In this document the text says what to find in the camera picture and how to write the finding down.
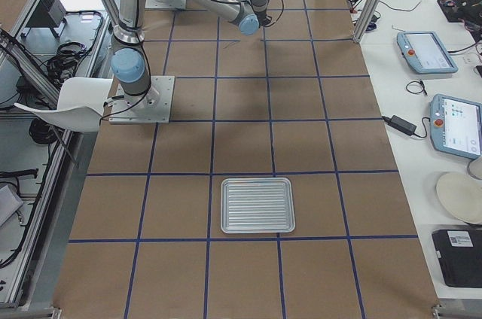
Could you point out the blue teach pendant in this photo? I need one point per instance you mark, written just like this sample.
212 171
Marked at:
425 53
455 126

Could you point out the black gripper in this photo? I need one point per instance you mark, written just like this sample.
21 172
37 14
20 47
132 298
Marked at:
267 21

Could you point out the near blue teach pendant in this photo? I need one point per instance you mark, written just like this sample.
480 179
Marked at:
455 126

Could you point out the far blue teach pendant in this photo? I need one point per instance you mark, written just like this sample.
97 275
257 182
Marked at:
425 53

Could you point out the black power adapter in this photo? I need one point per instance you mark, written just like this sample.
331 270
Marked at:
400 124

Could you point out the white plastic chair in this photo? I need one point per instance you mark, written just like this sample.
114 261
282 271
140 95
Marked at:
80 104

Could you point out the silver ribbed metal tray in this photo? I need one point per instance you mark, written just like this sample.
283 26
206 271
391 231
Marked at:
257 205

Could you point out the white round plate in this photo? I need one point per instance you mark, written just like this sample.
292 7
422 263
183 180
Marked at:
460 195

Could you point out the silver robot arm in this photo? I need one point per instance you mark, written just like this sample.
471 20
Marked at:
144 96

